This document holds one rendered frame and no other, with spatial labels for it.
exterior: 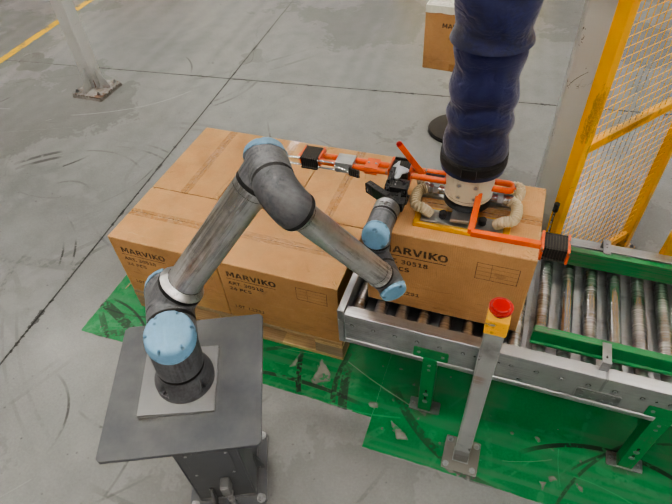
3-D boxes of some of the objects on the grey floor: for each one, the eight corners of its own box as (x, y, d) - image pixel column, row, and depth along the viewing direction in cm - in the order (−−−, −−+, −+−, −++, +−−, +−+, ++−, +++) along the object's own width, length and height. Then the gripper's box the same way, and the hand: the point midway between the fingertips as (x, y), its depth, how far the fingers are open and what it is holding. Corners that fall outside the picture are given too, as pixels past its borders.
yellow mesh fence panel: (620, 237, 314) (844, -248, 164) (635, 247, 308) (881, -248, 158) (514, 304, 284) (668, -216, 134) (528, 316, 278) (706, -214, 128)
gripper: (401, 222, 185) (416, 184, 199) (402, 194, 176) (417, 157, 190) (378, 218, 188) (393, 181, 201) (377, 190, 178) (393, 154, 192)
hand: (396, 170), depth 195 cm, fingers closed on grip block, 6 cm apart
